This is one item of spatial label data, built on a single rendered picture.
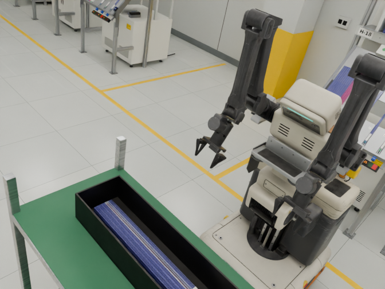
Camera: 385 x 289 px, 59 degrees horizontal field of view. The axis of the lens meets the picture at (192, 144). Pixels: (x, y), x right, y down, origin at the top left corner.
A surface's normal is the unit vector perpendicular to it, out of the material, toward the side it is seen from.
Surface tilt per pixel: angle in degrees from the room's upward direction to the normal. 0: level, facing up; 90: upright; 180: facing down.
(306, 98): 42
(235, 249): 0
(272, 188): 98
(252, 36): 91
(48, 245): 0
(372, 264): 0
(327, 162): 90
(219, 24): 90
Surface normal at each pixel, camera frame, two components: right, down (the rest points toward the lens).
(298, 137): -0.73, 0.40
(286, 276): 0.18, -0.81
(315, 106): -0.34, -0.41
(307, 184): -0.54, -0.13
